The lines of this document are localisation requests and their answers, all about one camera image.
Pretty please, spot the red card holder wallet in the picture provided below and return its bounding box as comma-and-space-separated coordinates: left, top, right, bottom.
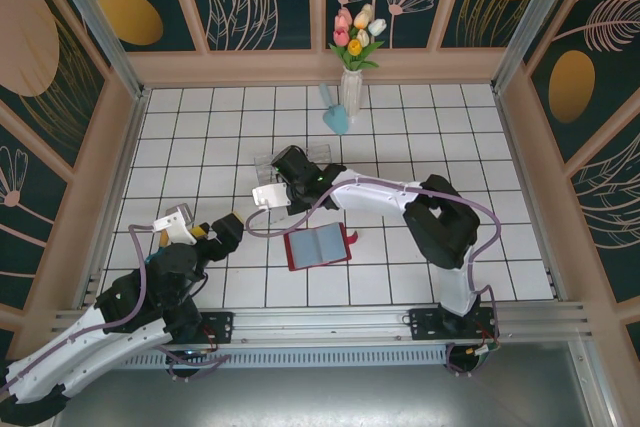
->
283, 221, 361, 274

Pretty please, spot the clear acrylic card box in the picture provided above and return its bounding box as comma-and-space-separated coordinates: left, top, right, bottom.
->
246, 143, 335, 232

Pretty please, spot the teal and wooden tool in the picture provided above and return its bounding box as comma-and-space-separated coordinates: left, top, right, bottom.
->
143, 229, 169, 268

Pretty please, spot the light blue scoop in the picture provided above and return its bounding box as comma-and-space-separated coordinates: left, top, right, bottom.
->
318, 83, 350, 136

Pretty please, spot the white ribbed vase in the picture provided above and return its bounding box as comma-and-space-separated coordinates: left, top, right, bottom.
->
340, 68, 363, 119

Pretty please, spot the tulip flower bouquet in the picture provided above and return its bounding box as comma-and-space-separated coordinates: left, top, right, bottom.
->
327, 2, 389, 73

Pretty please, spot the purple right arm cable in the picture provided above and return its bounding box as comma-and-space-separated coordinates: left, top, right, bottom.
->
246, 174, 502, 379

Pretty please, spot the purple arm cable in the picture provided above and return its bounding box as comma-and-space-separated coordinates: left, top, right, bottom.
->
246, 174, 502, 379
0, 222, 232, 394

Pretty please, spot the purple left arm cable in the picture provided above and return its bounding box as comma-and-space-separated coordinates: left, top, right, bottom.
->
0, 222, 232, 394

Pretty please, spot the aluminium side rail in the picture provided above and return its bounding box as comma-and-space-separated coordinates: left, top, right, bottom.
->
74, 89, 151, 311
492, 88, 572, 301

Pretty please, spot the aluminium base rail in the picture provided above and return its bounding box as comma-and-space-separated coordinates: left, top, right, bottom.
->
52, 300, 594, 349

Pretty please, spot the slotted grey cable duct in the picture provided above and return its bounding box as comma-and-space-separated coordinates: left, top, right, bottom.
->
112, 350, 452, 370

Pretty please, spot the aluminium frame post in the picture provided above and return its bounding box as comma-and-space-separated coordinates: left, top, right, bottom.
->
39, 0, 152, 99
491, 0, 579, 96

